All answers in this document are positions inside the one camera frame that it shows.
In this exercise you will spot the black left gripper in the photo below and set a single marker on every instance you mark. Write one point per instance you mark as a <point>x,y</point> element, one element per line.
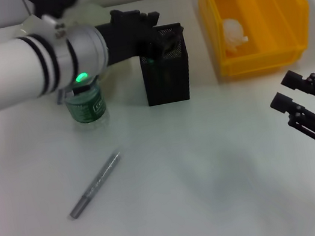
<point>127,34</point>

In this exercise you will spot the white paper ball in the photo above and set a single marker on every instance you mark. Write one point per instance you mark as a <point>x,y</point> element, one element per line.
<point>234,32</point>

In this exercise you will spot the clear green-label water bottle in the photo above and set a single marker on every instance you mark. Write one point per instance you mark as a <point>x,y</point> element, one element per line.
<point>87,109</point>

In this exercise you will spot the grey glitter pen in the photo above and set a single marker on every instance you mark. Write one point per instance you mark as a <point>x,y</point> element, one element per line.
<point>98,180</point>

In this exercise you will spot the black mesh pen holder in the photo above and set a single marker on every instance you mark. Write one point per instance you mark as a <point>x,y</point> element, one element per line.
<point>166,82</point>

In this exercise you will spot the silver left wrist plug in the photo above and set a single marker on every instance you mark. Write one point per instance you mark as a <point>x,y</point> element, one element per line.
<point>63,96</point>

